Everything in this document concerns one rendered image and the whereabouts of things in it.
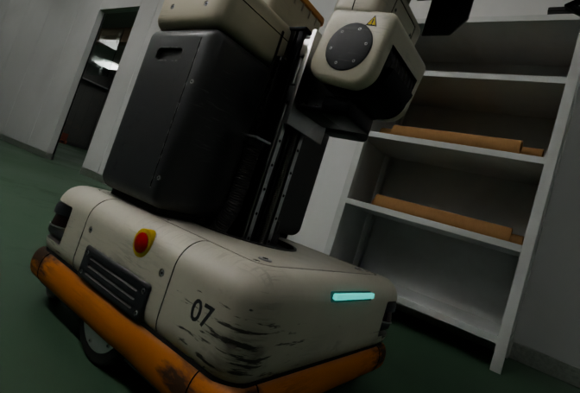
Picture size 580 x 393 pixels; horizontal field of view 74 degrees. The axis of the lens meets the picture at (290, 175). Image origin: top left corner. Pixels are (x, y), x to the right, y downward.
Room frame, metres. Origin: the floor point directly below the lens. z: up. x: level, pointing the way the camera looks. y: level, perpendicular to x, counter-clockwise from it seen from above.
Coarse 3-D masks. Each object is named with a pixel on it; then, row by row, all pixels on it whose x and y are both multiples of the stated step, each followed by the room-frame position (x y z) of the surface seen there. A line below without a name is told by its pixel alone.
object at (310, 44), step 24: (312, 48) 0.86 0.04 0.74; (384, 72) 0.76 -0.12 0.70; (408, 72) 0.84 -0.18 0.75; (288, 96) 0.89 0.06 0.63; (312, 96) 0.90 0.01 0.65; (336, 96) 0.82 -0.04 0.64; (360, 96) 0.77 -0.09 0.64; (384, 96) 0.79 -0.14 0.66; (408, 96) 0.84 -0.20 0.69; (288, 120) 0.86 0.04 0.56; (312, 120) 0.93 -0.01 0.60; (336, 120) 0.85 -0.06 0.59; (360, 120) 0.84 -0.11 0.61
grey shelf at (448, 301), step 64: (448, 64) 2.30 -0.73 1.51; (512, 64) 2.09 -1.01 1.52; (576, 64) 1.55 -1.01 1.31; (448, 128) 2.23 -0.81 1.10; (512, 128) 2.04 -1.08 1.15; (384, 192) 2.39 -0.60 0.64; (448, 192) 2.18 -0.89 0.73; (512, 192) 2.00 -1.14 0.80; (384, 256) 2.32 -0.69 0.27; (448, 256) 2.12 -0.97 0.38; (512, 256) 1.95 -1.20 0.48; (448, 320) 1.68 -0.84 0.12; (512, 320) 1.55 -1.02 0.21
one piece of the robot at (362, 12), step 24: (360, 0) 0.76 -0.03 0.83; (384, 0) 0.74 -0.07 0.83; (408, 0) 0.87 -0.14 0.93; (336, 24) 0.79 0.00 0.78; (360, 24) 0.75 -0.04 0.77; (384, 24) 0.72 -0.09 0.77; (408, 24) 0.84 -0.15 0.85; (336, 48) 0.77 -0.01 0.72; (360, 48) 0.74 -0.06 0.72; (384, 48) 0.72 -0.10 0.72; (408, 48) 0.78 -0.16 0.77; (312, 72) 0.80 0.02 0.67; (336, 72) 0.76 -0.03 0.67; (360, 72) 0.73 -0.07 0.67; (384, 120) 0.90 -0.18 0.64
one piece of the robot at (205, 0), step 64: (192, 0) 0.82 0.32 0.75; (256, 0) 0.81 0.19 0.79; (192, 64) 0.78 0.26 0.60; (256, 64) 0.86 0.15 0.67; (128, 128) 0.87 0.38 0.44; (192, 128) 0.77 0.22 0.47; (256, 128) 0.90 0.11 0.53; (128, 192) 0.83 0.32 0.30; (192, 192) 0.82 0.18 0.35; (256, 192) 0.91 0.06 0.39
